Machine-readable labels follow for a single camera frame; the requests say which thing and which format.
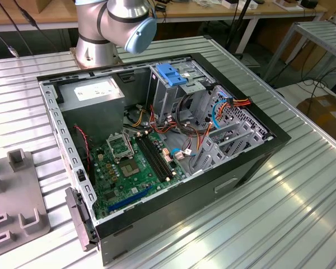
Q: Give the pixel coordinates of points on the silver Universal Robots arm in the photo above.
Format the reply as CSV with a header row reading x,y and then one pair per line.
x,y
95,28

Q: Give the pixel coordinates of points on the grey disk bay cage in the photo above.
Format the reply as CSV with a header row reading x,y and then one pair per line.
x,y
240,131

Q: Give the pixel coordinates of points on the beige board connector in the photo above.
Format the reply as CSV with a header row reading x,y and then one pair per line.
x,y
167,157

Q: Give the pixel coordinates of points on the black RAM slot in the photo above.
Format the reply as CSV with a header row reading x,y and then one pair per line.
x,y
153,157
158,157
162,157
149,157

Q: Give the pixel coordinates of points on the grey optical drive cage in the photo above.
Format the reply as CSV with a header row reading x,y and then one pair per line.
x,y
162,95

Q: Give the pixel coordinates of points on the CPU socket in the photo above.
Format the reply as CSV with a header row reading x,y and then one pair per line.
x,y
130,169

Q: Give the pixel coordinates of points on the blue plastic drive latch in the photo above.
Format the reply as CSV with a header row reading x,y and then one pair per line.
x,y
170,74

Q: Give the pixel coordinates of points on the black open PC case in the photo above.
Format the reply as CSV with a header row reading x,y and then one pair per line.
x,y
184,201

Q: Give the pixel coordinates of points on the green motherboard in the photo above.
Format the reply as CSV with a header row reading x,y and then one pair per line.
x,y
123,187

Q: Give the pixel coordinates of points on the blue expansion slot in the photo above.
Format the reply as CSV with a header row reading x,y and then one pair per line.
x,y
128,200

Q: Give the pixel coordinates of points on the grey power supply unit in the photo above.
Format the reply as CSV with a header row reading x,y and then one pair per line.
x,y
92,112

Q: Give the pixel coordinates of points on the black case fan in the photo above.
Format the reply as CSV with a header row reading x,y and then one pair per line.
x,y
79,151

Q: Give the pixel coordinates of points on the grey plastic case panel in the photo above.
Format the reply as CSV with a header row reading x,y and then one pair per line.
x,y
78,213

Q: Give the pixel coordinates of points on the black stand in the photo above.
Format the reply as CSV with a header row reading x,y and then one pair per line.
x,y
235,25

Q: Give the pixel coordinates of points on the small white box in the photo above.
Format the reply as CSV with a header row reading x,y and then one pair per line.
x,y
230,4

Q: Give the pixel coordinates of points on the cardboard box with label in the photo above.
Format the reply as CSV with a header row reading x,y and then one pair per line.
x,y
324,112

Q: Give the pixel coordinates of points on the grey parts rack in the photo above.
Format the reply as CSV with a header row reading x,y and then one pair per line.
x,y
16,196

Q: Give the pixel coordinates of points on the metal slat side table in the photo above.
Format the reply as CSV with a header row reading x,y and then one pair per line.
x,y
324,36

